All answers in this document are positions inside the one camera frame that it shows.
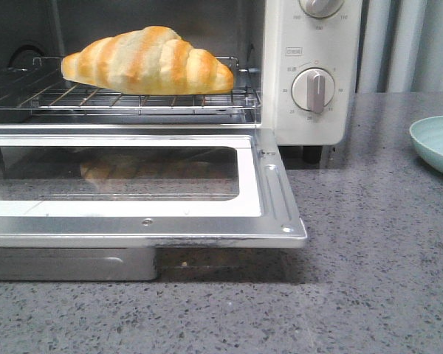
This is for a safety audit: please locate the golden croissant bread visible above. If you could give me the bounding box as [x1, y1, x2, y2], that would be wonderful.
[61, 26, 234, 95]

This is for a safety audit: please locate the glass oven door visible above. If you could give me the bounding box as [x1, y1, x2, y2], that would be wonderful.
[0, 127, 309, 282]

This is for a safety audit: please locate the black right oven foot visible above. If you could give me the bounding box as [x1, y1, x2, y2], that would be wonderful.
[302, 145, 323, 164]

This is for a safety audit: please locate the cream white toaster oven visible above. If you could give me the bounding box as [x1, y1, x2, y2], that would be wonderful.
[0, 1, 362, 150]

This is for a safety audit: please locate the beige timer knob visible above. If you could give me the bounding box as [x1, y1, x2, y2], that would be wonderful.
[291, 68, 334, 114]

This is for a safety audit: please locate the beige temperature knob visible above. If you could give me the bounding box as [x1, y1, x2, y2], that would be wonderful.
[299, 0, 344, 18]

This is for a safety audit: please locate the light green plate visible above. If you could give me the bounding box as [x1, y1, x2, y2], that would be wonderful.
[409, 115, 443, 173]

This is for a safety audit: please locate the grey window curtain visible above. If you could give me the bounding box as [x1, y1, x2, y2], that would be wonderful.
[356, 1, 443, 93]

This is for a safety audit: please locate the metal wire oven rack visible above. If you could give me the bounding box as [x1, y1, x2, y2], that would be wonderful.
[0, 57, 261, 116]

